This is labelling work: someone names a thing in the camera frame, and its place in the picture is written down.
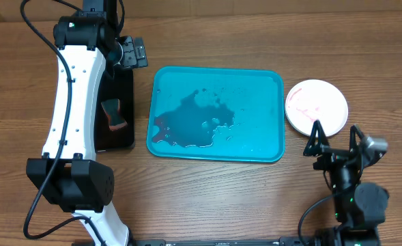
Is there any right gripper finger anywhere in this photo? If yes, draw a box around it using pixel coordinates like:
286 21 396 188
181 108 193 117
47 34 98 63
303 120 330 156
349 124 364 152

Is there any pink white plate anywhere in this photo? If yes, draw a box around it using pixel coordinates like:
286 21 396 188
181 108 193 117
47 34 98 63
285 79 349 137

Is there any green orange scrub sponge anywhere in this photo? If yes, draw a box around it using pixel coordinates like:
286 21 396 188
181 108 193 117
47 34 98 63
101 98 128 131

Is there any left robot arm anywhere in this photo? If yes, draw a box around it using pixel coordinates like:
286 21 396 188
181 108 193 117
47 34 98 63
26 1 147 245

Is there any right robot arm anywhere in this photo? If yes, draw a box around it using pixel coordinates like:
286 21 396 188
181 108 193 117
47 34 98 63
298 120 389 246

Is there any black rectangular tray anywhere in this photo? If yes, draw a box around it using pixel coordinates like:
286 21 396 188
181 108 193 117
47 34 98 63
94 69 135 151

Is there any teal plastic serving tray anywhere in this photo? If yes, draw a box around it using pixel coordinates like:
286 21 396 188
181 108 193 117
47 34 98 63
146 66 285 163

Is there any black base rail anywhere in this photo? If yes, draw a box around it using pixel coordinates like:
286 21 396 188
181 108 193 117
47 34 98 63
128 236 302 246

